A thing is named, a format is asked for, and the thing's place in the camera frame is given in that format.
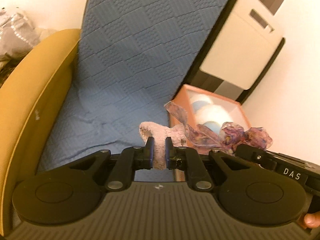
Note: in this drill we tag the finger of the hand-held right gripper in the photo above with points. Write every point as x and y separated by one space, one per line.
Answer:
255 156

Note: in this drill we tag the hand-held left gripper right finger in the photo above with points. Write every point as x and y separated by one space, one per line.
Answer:
169 152

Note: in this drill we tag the pink plush bunny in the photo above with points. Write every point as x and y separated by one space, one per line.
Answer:
160 135

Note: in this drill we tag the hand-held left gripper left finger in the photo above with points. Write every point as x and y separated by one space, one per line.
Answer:
150 152

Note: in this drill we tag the sheer purple ribbon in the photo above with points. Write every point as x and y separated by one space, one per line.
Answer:
235 135

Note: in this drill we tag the orange cardboard box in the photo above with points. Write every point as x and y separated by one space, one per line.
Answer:
181 97

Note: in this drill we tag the yellow sofa frame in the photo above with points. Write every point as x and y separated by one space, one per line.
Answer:
30 85

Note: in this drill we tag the grey blanket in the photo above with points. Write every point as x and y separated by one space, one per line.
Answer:
15 35

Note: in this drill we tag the white and blue plush toy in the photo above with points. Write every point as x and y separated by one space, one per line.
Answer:
215 112

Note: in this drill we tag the blue quilted cushion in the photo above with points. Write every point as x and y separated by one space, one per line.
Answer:
140 42

